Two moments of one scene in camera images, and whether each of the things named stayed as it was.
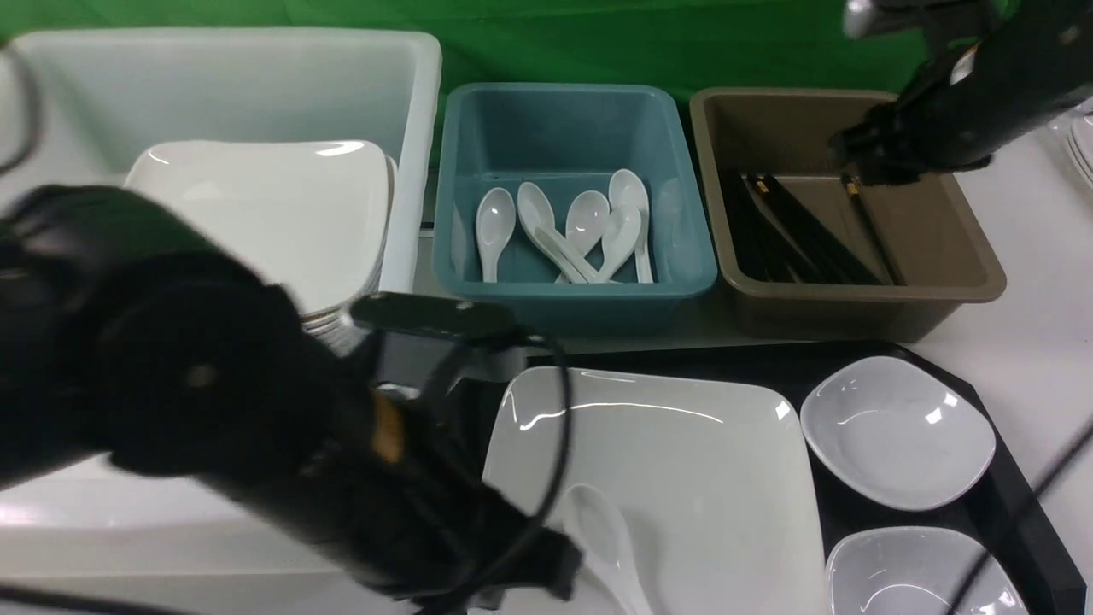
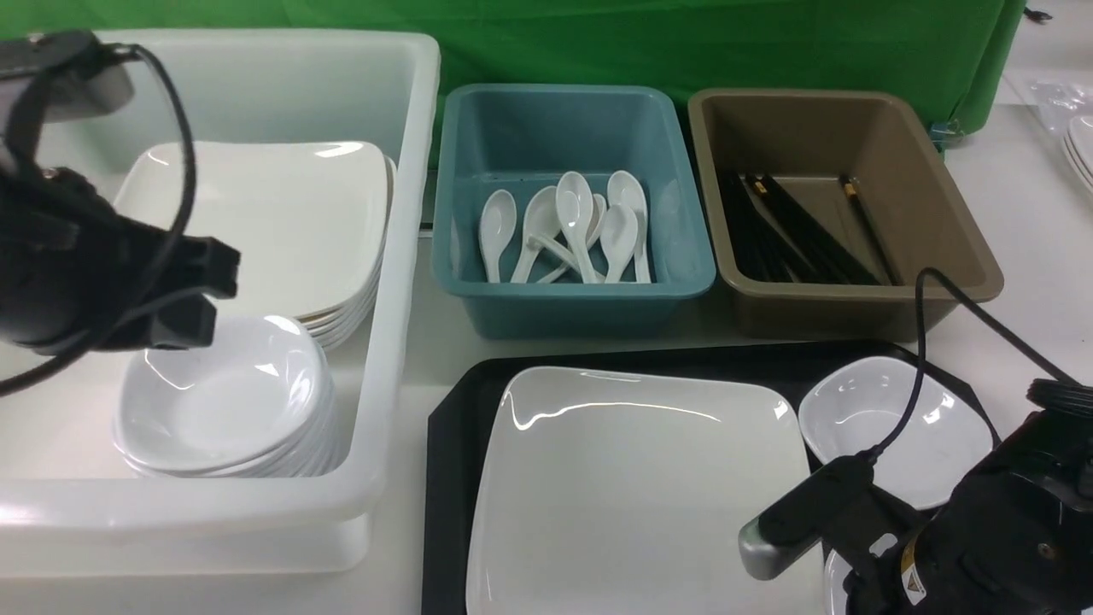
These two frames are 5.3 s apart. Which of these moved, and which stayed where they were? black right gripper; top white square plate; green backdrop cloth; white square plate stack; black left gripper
Moved: black left gripper; black right gripper
Stayed: top white square plate; green backdrop cloth; white square plate stack
